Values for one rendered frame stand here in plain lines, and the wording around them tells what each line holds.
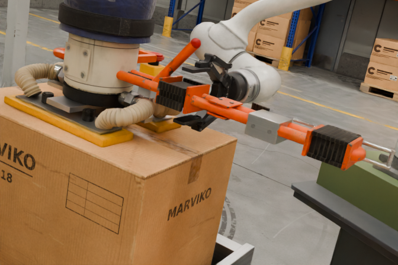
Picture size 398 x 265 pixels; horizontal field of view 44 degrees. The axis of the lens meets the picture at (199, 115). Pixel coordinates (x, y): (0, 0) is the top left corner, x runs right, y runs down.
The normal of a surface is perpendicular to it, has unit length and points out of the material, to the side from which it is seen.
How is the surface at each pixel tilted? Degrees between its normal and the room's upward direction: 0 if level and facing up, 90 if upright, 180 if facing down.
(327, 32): 90
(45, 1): 89
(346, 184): 90
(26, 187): 90
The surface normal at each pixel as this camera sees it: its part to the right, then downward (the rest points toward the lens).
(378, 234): 0.18, -0.95
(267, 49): -0.60, 0.17
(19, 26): 0.81, 0.29
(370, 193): -0.82, 0.01
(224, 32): -0.25, -0.18
